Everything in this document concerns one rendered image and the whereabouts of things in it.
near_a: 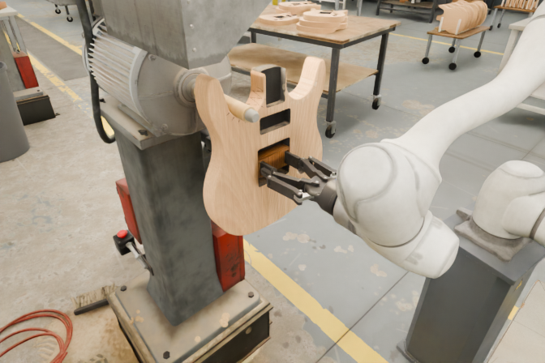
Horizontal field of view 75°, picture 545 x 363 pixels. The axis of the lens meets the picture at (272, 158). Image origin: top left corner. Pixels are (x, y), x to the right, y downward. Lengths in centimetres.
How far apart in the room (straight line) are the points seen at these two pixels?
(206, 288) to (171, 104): 86
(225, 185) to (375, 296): 138
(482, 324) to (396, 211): 105
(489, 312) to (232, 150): 104
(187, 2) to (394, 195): 35
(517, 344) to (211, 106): 69
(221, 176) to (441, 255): 43
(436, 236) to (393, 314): 137
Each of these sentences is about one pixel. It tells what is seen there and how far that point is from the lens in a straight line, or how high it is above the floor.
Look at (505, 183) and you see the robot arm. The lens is 124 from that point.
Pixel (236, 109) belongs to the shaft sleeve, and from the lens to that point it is 70.
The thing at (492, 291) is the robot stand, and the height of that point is 60.
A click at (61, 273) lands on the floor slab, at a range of 234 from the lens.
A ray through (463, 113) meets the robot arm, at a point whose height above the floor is 132.
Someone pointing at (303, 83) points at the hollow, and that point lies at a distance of 87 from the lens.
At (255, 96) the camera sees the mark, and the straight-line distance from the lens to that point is 76.
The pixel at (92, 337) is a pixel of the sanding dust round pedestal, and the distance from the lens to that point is 198.
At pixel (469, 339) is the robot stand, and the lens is 155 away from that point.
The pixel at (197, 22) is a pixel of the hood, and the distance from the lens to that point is 51.
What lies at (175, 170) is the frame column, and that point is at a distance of 112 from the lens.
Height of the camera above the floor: 153
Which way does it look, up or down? 31 degrees down
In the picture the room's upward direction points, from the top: straight up
